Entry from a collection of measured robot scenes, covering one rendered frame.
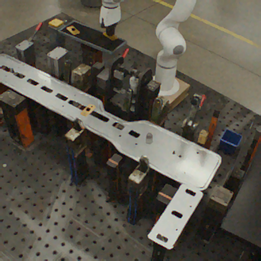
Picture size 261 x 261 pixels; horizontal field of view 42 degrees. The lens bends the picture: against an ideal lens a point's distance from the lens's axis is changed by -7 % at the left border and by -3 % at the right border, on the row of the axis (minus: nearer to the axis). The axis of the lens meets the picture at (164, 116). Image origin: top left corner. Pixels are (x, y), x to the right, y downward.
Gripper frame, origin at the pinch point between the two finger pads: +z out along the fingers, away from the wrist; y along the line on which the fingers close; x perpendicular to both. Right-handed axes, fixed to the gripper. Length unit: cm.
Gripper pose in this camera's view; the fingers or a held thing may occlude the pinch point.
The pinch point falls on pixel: (110, 31)
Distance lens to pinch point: 182.2
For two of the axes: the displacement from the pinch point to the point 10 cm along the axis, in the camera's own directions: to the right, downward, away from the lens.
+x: 7.2, 5.4, -4.4
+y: -6.9, 4.6, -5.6
